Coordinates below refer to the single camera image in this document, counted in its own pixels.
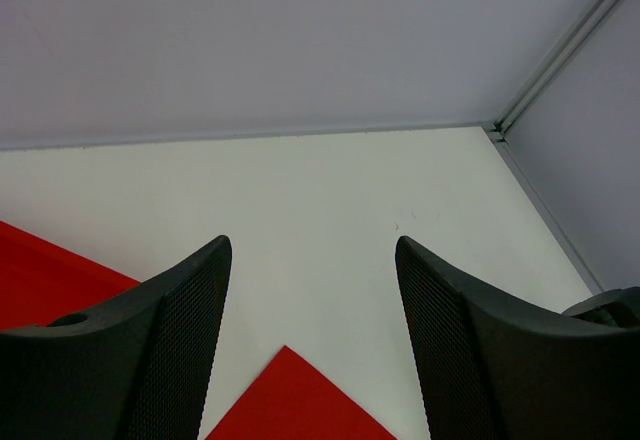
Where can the red paper napkin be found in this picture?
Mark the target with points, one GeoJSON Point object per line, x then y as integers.
{"type": "Point", "coordinates": [291, 399]}

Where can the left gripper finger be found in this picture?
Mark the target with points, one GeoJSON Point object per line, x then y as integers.
{"type": "Point", "coordinates": [136, 366]}

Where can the right aluminium side rail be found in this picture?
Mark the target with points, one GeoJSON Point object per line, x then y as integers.
{"type": "Point", "coordinates": [583, 269]}

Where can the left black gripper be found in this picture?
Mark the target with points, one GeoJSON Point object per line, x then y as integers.
{"type": "Point", "coordinates": [493, 366]}

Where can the right aluminium frame post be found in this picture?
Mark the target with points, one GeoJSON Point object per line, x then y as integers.
{"type": "Point", "coordinates": [592, 18]}

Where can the red plastic tray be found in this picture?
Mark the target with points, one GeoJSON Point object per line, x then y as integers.
{"type": "Point", "coordinates": [41, 281]}

